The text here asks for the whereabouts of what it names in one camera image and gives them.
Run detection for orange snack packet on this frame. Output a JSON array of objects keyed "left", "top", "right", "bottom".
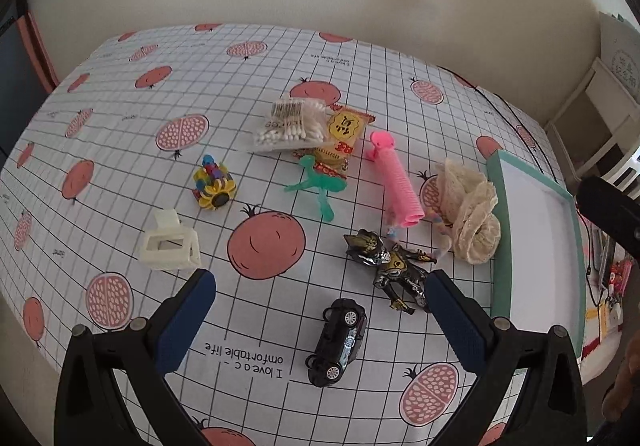
[{"left": 293, "top": 104, "right": 375, "bottom": 180}]

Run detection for pink hair roller clip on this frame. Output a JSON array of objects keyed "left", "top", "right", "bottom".
[{"left": 367, "top": 130, "right": 425, "bottom": 229}]

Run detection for black toy car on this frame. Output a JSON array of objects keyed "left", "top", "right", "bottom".
[{"left": 305, "top": 299, "right": 368, "bottom": 388}]

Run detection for pomegranate grid tablecloth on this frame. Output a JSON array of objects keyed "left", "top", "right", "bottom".
[{"left": 1, "top": 24, "right": 561, "bottom": 445}]

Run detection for teal white shallow box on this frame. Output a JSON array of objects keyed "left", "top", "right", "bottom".
[{"left": 486, "top": 151, "right": 586, "bottom": 357}]

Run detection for cotton swab bag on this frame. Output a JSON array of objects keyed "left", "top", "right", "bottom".
[{"left": 252, "top": 98, "right": 333, "bottom": 151}]

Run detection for black gold robot figure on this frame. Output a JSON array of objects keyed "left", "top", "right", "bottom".
[{"left": 344, "top": 229, "right": 437, "bottom": 315}]

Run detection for cream hair claw clip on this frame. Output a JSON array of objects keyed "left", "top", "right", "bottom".
[{"left": 139, "top": 209, "right": 202, "bottom": 271}]

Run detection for colourful sunflower hair ties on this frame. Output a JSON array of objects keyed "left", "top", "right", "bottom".
[{"left": 192, "top": 153, "right": 238, "bottom": 211}]

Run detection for white shelf unit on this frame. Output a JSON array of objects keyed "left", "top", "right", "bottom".
[{"left": 544, "top": 11, "right": 640, "bottom": 197}]

